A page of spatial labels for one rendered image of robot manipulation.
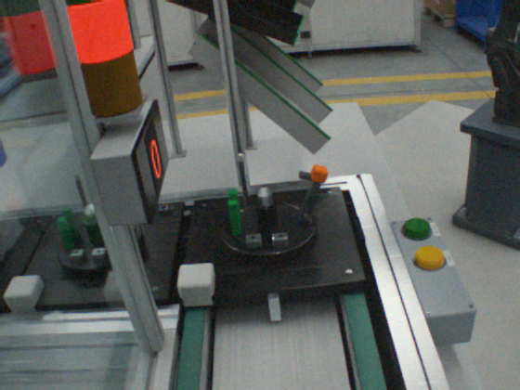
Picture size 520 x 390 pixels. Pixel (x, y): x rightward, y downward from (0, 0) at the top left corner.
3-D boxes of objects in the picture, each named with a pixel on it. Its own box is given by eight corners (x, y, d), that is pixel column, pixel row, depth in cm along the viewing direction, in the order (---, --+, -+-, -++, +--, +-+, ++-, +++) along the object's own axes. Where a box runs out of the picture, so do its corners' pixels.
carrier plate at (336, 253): (340, 195, 89) (340, 184, 88) (366, 292, 68) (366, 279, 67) (195, 210, 90) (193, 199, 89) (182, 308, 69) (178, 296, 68)
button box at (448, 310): (429, 247, 82) (432, 214, 79) (471, 343, 64) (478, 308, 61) (387, 252, 83) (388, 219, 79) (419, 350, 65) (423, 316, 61)
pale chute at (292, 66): (310, 97, 118) (323, 84, 115) (305, 121, 107) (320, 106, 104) (211, 17, 111) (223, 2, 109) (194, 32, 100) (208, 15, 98)
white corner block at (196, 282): (217, 284, 73) (213, 261, 71) (216, 306, 69) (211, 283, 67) (184, 287, 73) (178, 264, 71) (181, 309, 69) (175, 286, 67)
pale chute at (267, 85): (318, 124, 105) (333, 109, 103) (314, 155, 94) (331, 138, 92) (205, 33, 98) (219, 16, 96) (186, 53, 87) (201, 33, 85)
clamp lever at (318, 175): (310, 212, 77) (327, 165, 73) (312, 219, 76) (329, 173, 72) (286, 206, 77) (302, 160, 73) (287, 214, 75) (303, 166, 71)
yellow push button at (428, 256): (438, 254, 72) (439, 243, 71) (446, 272, 69) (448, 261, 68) (411, 258, 73) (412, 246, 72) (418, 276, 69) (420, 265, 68)
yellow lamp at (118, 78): (147, 92, 49) (137, 43, 47) (137, 112, 45) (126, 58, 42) (97, 99, 50) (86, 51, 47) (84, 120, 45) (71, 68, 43)
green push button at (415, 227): (425, 227, 78) (426, 215, 77) (432, 241, 75) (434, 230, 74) (400, 229, 79) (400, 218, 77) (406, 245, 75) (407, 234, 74)
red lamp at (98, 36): (137, 42, 47) (128, -10, 44) (126, 58, 42) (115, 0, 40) (86, 50, 47) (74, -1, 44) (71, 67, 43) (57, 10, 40)
